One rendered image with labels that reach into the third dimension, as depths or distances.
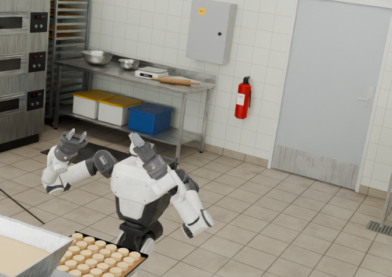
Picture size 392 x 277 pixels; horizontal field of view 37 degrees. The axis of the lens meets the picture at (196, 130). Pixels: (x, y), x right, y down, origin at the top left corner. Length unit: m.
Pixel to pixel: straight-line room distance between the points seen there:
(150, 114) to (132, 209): 4.05
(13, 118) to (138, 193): 3.98
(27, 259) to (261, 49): 5.27
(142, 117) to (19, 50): 1.60
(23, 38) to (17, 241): 4.69
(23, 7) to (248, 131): 2.92
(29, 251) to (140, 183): 0.97
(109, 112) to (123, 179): 4.39
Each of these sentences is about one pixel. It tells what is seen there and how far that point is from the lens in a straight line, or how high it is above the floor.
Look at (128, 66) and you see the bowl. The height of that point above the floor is 0.93.
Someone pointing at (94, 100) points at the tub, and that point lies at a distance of 7.28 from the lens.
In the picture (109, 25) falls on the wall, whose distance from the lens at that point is 7.84.
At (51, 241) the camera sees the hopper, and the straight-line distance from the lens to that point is 1.96.
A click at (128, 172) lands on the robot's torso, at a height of 1.21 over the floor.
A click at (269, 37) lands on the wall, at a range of 6.79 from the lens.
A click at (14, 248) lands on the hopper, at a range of 1.97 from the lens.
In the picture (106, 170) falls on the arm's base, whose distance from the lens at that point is 2.92.
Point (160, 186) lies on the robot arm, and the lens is 2.47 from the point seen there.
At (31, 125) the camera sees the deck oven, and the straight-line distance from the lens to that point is 6.90.
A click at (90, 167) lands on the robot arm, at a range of 2.96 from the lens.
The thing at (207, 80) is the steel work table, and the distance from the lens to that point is 7.06.
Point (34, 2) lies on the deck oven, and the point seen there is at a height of 1.64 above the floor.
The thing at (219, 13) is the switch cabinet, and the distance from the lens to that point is 6.80.
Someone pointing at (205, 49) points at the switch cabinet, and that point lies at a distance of 6.90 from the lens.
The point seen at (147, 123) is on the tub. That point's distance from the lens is 6.91.
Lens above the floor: 2.19
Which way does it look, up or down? 16 degrees down
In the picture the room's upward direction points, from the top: 7 degrees clockwise
